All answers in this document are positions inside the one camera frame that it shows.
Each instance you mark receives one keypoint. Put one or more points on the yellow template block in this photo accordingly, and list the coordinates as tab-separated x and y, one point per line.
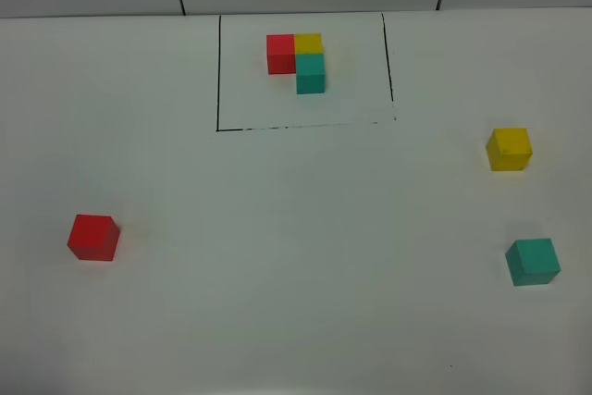
308	43

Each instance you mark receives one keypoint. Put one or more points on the green template block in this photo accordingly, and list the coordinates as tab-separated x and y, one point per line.
310	73

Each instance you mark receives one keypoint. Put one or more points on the red template block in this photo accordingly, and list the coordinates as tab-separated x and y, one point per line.
280	54

